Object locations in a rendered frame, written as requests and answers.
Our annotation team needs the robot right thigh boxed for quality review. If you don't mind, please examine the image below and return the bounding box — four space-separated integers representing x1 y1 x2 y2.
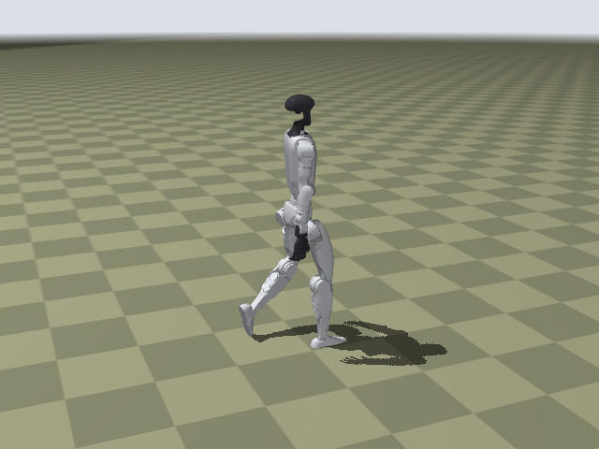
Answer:
305 218 333 294

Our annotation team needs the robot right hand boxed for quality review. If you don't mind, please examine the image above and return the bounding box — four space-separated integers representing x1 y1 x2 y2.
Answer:
288 225 310 261

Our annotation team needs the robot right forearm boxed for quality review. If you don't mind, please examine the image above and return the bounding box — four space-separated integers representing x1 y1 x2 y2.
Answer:
295 185 313 234

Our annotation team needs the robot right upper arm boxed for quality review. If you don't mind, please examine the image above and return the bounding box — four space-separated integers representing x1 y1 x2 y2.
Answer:
297 140 315 195

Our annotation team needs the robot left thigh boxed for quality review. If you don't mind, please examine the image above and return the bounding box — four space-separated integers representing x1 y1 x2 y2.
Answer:
275 208 299 278

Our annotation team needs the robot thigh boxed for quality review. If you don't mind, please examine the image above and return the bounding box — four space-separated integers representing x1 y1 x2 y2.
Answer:
305 218 333 294
275 208 299 278

